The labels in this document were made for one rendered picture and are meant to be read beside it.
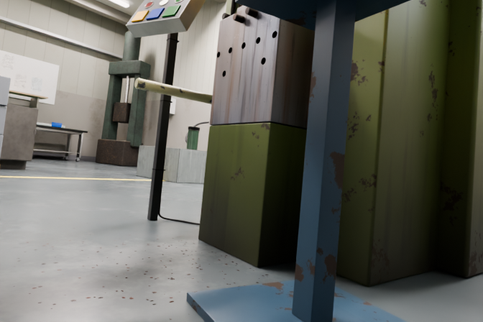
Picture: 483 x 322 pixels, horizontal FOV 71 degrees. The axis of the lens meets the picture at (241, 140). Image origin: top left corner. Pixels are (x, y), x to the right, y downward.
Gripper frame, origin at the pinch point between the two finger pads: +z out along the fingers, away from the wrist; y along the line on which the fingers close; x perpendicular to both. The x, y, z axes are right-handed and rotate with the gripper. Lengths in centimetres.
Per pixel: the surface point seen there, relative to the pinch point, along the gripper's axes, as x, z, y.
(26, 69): 227, 227, -663
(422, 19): -7, 27, 106
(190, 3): 6.7, 14.2, 7.0
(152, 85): -39.4, 21.8, 4.6
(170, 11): -1.1, 12.4, 0.4
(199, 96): -29, 40, 15
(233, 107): -46, 28, 44
